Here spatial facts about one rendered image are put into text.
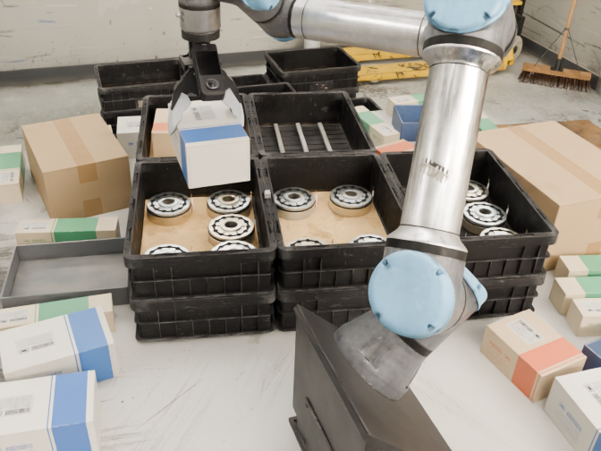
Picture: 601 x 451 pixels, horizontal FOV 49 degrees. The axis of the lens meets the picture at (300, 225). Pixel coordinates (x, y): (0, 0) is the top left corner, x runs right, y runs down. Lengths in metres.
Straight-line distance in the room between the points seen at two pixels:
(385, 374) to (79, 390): 0.55
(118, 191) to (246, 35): 3.10
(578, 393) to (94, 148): 1.31
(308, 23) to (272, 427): 0.74
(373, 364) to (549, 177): 0.87
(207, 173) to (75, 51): 3.49
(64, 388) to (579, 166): 1.33
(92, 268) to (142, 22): 3.16
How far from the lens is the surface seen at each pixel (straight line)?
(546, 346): 1.45
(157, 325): 1.44
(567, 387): 1.35
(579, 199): 1.71
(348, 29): 1.21
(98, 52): 4.72
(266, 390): 1.35
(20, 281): 1.70
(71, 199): 1.85
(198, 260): 1.32
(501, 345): 1.44
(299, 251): 1.32
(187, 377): 1.39
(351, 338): 1.08
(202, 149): 1.25
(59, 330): 1.40
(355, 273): 1.40
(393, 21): 1.18
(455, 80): 0.97
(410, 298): 0.91
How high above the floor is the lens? 1.70
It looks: 34 degrees down
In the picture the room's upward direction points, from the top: 2 degrees clockwise
